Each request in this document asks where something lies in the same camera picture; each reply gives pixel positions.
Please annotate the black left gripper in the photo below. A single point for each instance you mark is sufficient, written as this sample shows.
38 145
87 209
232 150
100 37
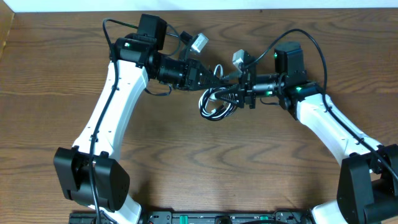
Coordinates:
191 74

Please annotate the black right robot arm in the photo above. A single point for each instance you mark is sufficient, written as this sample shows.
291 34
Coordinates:
367 186

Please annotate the brown cardboard panel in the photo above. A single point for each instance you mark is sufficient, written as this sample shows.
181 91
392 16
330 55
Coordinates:
6 20

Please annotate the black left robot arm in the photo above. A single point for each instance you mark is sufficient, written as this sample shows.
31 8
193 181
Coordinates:
89 172

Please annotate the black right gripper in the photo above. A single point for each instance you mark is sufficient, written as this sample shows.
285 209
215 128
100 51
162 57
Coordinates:
247 88

